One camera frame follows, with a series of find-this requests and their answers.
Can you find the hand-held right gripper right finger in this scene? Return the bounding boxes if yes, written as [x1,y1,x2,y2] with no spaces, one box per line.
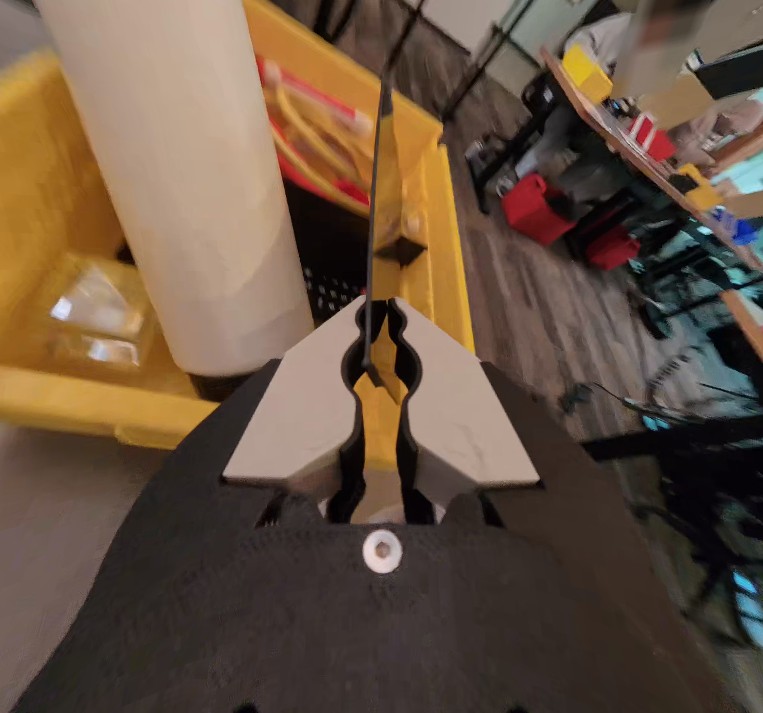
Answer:
[387,297,541,526]

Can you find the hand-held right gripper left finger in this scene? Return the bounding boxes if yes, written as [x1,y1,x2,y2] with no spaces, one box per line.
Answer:
[222,296,367,524]

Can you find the translucent acrylic cube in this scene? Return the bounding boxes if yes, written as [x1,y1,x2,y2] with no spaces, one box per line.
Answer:
[43,271,151,369]

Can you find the white bottle with black cap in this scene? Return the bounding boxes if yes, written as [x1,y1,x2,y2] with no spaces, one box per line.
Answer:
[18,0,317,402]

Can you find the thin black acrylic sheet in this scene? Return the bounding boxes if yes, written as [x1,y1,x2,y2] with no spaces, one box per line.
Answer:
[360,72,401,391]

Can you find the yellow plastic bin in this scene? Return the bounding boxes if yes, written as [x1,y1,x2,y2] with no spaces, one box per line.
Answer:
[0,0,477,471]

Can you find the black dotted object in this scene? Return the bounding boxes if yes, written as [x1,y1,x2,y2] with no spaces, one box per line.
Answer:
[282,178,374,328]

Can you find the red packet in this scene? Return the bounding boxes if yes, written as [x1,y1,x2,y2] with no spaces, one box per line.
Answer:
[255,56,374,209]

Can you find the red and white marker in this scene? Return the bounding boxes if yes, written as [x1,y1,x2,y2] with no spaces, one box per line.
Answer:
[261,59,376,138]

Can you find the small yellow bin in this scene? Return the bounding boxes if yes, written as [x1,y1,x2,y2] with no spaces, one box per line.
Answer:
[672,164,726,211]
[559,41,616,104]

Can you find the long wooden workbench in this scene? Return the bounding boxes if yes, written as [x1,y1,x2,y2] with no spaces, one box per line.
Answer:
[538,44,763,268]

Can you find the small blue bin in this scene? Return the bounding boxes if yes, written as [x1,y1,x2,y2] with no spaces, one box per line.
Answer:
[711,205,759,247]

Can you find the red plastic bin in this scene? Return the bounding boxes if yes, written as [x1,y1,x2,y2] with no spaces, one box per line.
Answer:
[627,113,678,164]

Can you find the dark board with cardboard back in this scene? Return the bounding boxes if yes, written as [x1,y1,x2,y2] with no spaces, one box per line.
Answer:
[639,47,763,131]

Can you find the yellow cable coil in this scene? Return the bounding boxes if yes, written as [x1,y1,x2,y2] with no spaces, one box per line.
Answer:
[270,83,383,203]

